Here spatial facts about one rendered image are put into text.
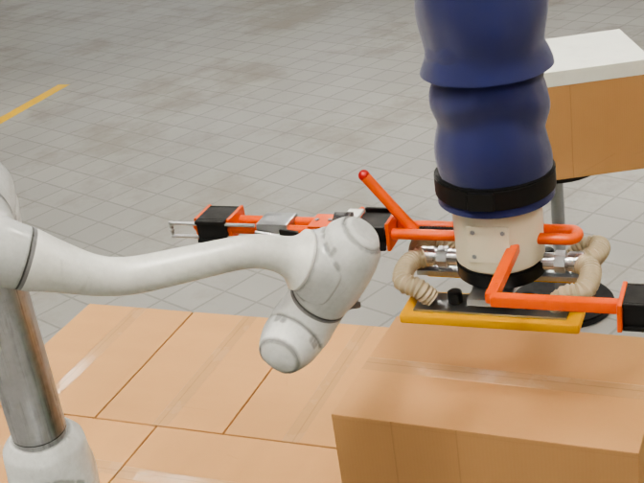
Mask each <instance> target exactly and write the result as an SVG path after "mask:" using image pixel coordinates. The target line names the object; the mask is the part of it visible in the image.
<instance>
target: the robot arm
mask: <svg viewBox="0 0 644 483"><path fill-rule="evenodd" d="M363 213H364V209H353V208H350V209H349V210H348V212H334V214H333V220H332V222H330V223H329V224H328V225H327V227H326V226H324V227H321V228H318V229H312V230H310V229H305V230H303V231H302V232H301V233H299V234H298V235H295V236H280V235H268V234H252V235H242V236H236V237H230V238H225V239H219V240H214V241H206V242H201V243H196V244H191V245H186V246H181V247H177V248H173V249H168V250H163V251H158V252H153V253H149V254H143V255H137V256H130V257H107V256H102V255H98V254H94V253H91V252H88V251H85V250H83V249H80V248H78V247H76V246H75V245H72V244H70V243H68V242H66V241H62V240H60V239H58V238H56V237H54V236H52V235H50V234H48V233H46V232H44V231H42V230H40V229H37V228H34V227H32V226H30V225H27V224H24V223H22V219H21V214H20V208H19V202H18V197H17V195H16V193H15V188H14V184H13V180H12V176H11V174H10V172H9V171H8V170H7V169H6V167H5V166H4V165H3V164H2V163H0V403H1V405H2V408H3V411H4V415H5V418H6V421H7V424H8V427H9V431H10V434H11V435H10V437H9V438H8V440H7V442H6V444H5V445H4V447H3V460H4V465H5V469H6V474H7V478H8V483H100V478H99V473H98V468H97V464H96V460H95V457H94V454H93V451H92V449H91V447H89V445H88V442H87V440H86V437H85V434H84V432H83V430H82V428H81V426H80V425H79V424H78V423H76V422H75V421H73V420H71V419H69V418H66V417H64V414H63V411H62V407H61V404H60V400H59V397H58V391H57V388H56V384H55V381H54V377H53V374H52V370H51V366H50V363H49V359H48V357H47V353H46V350H45V346H44V342H43V339H42V335H41V332H40V329H39V326H38V322H37V318H36V315H35V309H34V305H33V302H32V298H31V294H30V291H45V292H57V293H69V294H77V295H88V296H125V295H132V294H139V293H144V292H149V291H153V290H158V289H161V288H168V287H172V286H176V285H181V284H185V283H189V282H192V281H196V280H200V279H204V278H208V277H212V276H216V275H220V274H224V273H228V272H232V271H236V270H242V269H248V268H261V269H267V270H271V271H274V272H276V273H278V274H280V275H281V276H283V277H284V279H285V280H286V282H287V287H288V291H287V292H286V294H285V295H284V296H283V298H282V299H281V300H280V301H279V303H278V304H277V305H276V306H275V308H274V309H273V311H272V313H271V315H270V316H269V318H268V319H267V321H266V322H265V324H264V327H263V330H262V333H261V337H260V343H259V352H260V355H261V357H262V359H263V361H265V362H266V363H267V364H268V365H269V366H270V367H272V368H273V369H275V370H277V371H279V372H281V373H283V374H292V373H295V372H297V371H299V370H301V369H303V368H304V367H306V366H307V365H309V364H310V363H311V362H312V361H313V360H314V359H315V358H316V357H317V356H318V354H319V353H320V352H321V350H322V349H323V348H324V347H325V346H326V345H327V343H328V342H329V340H330V339H331V337H332V335H333V333H334V331H335V329H336V327H337V326H338V324H339V322H340V321H341V319H342V318H343V316H344V315H345V313H346V312H347V311H348V310H352V309H358V308H360V306H361V304H360V302H358V299H359V298H360V296H361V294H362V293H363V291H364V290H365V289H366V288H367V286H368V284H369V283H370V281H371V279H372V277H373V275H374V273H375V271H376V269H377V266H378V263H379V260H380V239H379V236H378V233H377V232H376V230H375V229H374V228H373V227H372V225H370V224H369V223H368V222H367V221H365V220H364V219H362V218H360V217H361V216H362V214H363Z"/></svg>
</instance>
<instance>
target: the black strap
mask: <svg viewBox="0 0 644 483"><path fill-rule="evenodd" d="M433 176H434V186H435V193H436V195H437V197H438V198H439V199H440V200H442V201H443V202H444V203H446V204H447V205H449V206H452V207H455V208H458V209H463V210H468V211H469V212H494V211H504V210H511V209H516V208H520V207H523V206H527V205H530V204H532V203H535V202H537V201H539V200H541V199H543V198H545V197H546V196H548V195H549V194H550V193H551V192H552V191H553V190H554V189H555V187H556V184H557V176H556V163H555V161H554V159H553V166H552V169H551V170H550V171H549V172H548V173H547V174H546V175H544V176H542V177H541V178H539V179H536V180H533V181H530V182H526V183H523V184H520V185H516V186H511V187H504V188H496V189H471V188H462V187H457V186H455V185H452V184H450V183H448V182H447V181H445V180H443V179H442V178H441V176H440V174H439V172H438V168H437V167H436V169H435V171H434V175H433Z"/></svg>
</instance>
